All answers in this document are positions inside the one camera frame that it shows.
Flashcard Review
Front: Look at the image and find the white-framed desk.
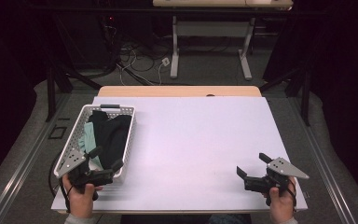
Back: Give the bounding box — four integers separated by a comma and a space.
152, 0, 294, 80

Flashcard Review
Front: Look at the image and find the black floor socket frame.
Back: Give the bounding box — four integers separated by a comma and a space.
48, 124, 68, 140

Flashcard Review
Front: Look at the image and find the tangle of floor cables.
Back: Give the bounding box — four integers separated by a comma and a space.
101, 15, 172, 87

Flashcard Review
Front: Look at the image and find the person's right hand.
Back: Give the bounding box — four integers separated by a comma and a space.
262, 176, 297, 224

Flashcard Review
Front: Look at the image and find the person's left hand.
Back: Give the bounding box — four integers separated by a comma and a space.
62, 174, 103, 218

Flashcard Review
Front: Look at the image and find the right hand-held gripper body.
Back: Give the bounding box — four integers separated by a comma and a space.
243, 157, 310, 197

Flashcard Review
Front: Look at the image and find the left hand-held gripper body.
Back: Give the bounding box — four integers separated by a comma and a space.
56, 148, 115, 194

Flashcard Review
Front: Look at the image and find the black metal stand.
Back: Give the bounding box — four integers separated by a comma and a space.
45, 15, 103, 123
258, 62, 312, 127

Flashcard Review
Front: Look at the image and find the black cloth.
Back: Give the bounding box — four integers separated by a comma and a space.
88, 110, 132, 171

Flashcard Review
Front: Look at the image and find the black cable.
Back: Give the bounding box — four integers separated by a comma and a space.
286, 177, 298, 213
48, 151, 73, 213

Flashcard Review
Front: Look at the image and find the white perforated basket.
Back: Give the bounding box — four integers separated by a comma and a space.
53, 104, 137, 185

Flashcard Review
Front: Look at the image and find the aluminium floor rail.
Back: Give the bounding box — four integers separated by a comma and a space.
0, 92, 73, 224
291, 96, 358, 224

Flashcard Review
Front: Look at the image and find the white table cover board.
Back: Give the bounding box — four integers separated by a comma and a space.
50, 96, 309, 215

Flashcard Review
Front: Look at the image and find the mint green cloth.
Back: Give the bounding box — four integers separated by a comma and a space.
77, 121, 104, 169

